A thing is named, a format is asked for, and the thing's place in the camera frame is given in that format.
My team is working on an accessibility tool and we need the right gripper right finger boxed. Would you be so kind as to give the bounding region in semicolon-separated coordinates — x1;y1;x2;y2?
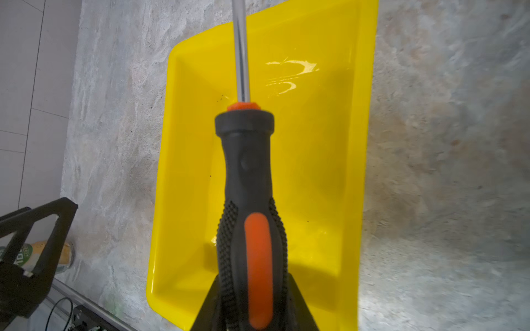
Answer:
285;274;319;331

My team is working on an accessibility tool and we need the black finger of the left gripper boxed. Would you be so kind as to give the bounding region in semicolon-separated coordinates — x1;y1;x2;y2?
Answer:
1;197;78;319

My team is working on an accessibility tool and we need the orange black screwdriver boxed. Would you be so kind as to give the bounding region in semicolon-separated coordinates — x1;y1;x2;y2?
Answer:
215;1;287;330

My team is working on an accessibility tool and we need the yellow plastic bin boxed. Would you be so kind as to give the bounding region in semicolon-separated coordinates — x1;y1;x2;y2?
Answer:
146;1;378;330

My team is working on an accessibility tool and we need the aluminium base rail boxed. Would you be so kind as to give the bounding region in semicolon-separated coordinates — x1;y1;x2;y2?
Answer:
44;279;135;331

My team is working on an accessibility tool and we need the green label can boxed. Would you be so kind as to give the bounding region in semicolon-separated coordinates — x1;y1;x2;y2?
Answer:
14;241;75;274

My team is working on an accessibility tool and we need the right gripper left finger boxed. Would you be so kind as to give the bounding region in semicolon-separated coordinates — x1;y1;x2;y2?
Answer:
190;276;219;331

